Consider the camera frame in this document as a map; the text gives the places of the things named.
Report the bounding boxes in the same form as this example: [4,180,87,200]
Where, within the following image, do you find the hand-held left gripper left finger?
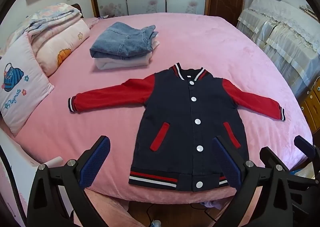
[26,135,111,227]

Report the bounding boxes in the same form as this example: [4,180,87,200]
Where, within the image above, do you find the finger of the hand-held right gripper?
[294,135,317,159]
[259,147,290,171]

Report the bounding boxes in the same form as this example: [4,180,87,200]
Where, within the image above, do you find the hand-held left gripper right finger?
[212,136,294,227]

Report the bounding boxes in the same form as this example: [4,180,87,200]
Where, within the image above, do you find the navy and red varsity jacket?
[68,62,286,193]

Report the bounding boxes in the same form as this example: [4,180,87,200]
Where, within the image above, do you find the wooden drawer cabinet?
[299,83,320,140]

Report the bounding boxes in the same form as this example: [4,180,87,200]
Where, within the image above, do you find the purple cloth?
[200,200,222,210]

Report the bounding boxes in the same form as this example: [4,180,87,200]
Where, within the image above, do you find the folded white garment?
[94,39,160,71]

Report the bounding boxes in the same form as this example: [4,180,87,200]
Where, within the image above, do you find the pink pillow with bag print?
[0,32,55,137]

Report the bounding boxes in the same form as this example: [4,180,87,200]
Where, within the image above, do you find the pink plush bed blanket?
[0,13,313,205]

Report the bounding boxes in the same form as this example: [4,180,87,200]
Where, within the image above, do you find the white lace covered furniture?
[236,0,320,97]

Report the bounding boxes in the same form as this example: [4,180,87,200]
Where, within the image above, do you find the folded blue jeans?
[90,22,159,62]

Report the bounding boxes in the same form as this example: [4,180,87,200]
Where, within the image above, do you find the folded pink flower-print quilt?
[27,18,91,77]

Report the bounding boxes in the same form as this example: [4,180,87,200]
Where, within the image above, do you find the folded floral quilt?
[6,3,83,36]

